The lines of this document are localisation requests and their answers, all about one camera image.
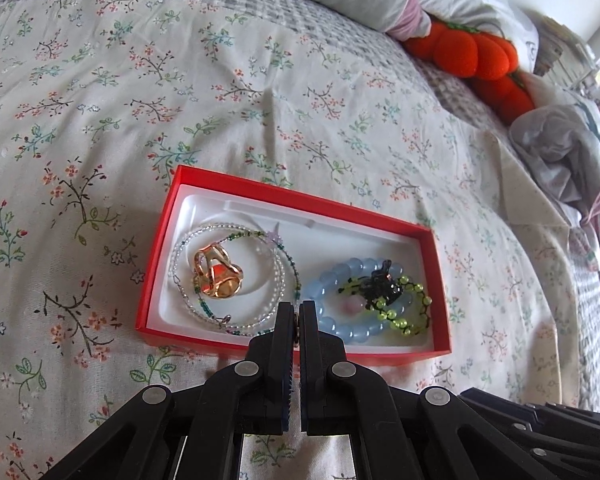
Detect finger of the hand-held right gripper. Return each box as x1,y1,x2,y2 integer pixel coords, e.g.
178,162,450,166
460,391,600,434
510,424,600,480

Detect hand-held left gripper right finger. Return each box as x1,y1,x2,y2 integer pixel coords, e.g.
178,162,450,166
299,301,546,480

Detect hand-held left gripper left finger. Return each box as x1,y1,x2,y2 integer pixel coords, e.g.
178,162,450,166
40,302,296,480

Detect blue bead bracelet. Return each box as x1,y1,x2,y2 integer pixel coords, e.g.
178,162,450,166
304,257,416,346

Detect clear bead necklace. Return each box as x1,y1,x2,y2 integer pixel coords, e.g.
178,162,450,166
169,222,301,336

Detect black claw hair clip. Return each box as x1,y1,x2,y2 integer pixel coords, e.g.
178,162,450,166
349,260,406,306

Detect green bead bracelet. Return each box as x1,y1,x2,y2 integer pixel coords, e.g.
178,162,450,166
337,275,433,336

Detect red cardboard box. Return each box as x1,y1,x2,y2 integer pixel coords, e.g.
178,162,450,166
136,164,453,367

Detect crumpled grey clothes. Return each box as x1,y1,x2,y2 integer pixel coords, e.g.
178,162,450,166
510,95,600,271

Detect floral bed sheet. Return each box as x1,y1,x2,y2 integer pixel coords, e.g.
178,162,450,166
0,0,581,480

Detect orange pumpkin plush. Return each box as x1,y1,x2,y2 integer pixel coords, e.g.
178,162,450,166
405,15,536,126

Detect pink striped pillow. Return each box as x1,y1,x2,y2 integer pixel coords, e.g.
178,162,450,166
387,0,436,43

